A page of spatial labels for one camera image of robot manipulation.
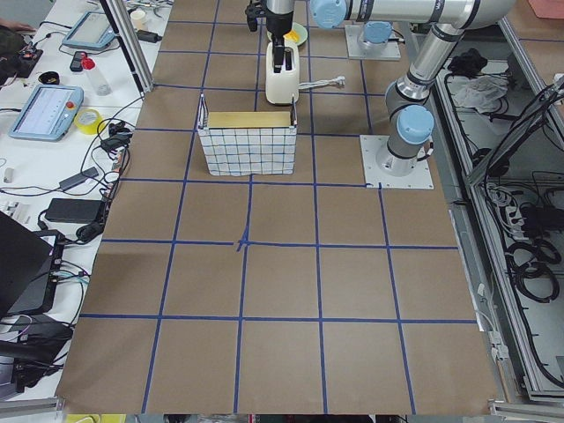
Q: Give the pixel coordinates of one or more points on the clear plastic bottle red cap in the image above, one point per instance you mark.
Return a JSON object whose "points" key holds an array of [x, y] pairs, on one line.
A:
{"points": [[95, 76]]}

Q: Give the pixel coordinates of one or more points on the yellow tape roll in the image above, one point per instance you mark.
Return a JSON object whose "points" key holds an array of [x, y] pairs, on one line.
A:
{"points": [[89, 121]]}

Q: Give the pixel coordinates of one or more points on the white toaster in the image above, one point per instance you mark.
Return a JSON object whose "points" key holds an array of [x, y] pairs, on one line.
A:
{"points": [[283, 88]]}

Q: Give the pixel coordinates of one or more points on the green plate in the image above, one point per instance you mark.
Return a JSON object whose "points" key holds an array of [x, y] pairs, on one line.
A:
{"points": [[302, 31]]}

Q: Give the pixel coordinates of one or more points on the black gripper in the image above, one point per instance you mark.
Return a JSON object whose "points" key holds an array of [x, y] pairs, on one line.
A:
{"points": [[278, 27]]}

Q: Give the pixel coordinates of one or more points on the black power adapter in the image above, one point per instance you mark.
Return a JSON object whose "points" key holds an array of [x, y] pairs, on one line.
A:
{"points": [[68, 210]]}

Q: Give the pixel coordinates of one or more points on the aluminium frame post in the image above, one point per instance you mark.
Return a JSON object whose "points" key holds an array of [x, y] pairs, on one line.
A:
{"points": [[120, 22]]}

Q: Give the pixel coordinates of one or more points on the teach pendant near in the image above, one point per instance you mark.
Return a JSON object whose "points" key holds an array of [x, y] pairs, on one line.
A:
{"points": [[48, 113]]}

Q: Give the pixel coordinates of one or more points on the teach pendant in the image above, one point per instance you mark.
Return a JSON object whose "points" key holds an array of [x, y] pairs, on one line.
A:
{"points": [[92, 32], [48, 113]]}

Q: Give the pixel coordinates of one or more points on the teach pendant far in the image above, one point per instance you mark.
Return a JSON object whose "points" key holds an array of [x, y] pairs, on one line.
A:
{"points": [[92, 32]]}

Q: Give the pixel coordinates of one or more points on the black laptop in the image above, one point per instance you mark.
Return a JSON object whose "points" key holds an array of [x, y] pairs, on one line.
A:
{"points": [[29, 262]]}

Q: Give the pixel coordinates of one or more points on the grid cloth wooden basket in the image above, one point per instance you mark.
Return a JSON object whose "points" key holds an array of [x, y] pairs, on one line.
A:
{"points": [[245, 143]]}

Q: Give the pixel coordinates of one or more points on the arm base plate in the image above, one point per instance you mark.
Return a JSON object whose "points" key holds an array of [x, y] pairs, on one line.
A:
{"points": [[373, 40], [383, 170]]}

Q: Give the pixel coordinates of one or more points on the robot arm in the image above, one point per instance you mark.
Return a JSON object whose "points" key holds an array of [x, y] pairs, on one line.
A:
{"points": [[326, 14], [411, 124]]}

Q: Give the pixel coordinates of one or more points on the paper cup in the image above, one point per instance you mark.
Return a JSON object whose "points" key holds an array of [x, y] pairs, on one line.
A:
{"points": [[139, 20]]}

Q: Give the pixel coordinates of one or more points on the golden bread on plate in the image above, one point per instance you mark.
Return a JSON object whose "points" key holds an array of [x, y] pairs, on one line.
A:
{"points": [[292, 36]]}

